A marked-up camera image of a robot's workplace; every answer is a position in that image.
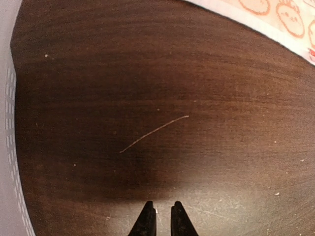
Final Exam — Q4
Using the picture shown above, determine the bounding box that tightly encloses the white plastic basket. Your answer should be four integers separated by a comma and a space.
0, 55, 35, 236

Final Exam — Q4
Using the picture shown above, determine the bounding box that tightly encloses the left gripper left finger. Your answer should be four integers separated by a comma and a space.
129, 201, 157, 236

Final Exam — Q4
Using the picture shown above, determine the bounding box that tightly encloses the beige bunny print towel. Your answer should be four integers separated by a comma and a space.
191, 0, 315, 64

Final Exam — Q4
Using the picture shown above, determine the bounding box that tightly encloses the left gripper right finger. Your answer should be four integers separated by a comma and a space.
171, 201, 198, 236

